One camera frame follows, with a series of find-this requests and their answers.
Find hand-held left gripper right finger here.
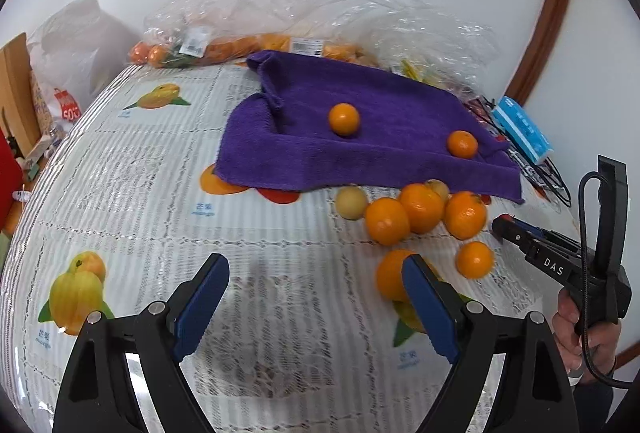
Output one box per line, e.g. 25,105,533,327
402,254,581,433

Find red object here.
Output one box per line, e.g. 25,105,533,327
0,128,23,196

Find purple towel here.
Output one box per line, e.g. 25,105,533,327
214,50,526,205

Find blue tissue pack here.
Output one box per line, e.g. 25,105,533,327
491,96,553,164

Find person's right hand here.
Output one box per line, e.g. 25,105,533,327
551,288,619,384

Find brown wooden door frame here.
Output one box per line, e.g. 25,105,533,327
505,0,580,106

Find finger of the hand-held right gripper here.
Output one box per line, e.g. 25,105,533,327
492,215,583,286
520,223,583,256

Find person's right forearm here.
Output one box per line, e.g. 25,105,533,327
572,380,616,433

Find crinkled clear bag yellow items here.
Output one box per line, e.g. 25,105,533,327
370,8,501,96

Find white plastic bag red print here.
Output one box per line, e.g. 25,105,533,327
27,0,136,124

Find orange mandarin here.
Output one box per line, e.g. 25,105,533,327
328,103,361,138
364,197,411,247
444,191,488,241
398,183,446,235
446,130,479,159
455,241,495,279
376,249,441,304

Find pale yellow round fruit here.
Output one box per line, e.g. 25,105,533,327
425,179,451,204
334,186,370,220

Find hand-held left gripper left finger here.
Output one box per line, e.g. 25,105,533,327
52,253,231,433

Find small clear bag of oranges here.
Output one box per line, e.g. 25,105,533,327
127,0,286,70

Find wooden board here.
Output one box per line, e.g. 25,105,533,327
0,33,43,154

